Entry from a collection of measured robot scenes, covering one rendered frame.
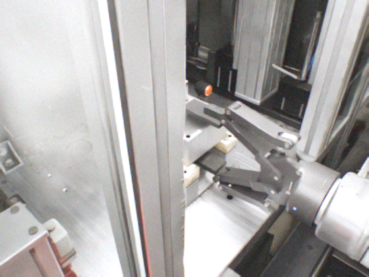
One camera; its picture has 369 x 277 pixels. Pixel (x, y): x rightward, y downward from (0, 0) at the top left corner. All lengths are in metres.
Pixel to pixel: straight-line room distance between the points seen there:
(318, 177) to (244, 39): 0.37
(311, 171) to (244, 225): 0.15
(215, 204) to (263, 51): 0.32
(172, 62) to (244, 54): 0.53
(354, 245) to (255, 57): 0.42
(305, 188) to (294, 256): 0.39
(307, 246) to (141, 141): 0.65
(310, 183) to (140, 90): 0.28
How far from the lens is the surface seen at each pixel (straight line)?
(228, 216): 0.51
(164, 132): 0.19
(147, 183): 0.20
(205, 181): 0.54
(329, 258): 0.62
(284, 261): 0.76
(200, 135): 0.46
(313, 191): 0.40
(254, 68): 0.70
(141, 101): 0.16
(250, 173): 0.48
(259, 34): 0.67
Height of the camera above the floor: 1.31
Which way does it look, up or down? 38 degrees down
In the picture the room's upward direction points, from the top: straight up
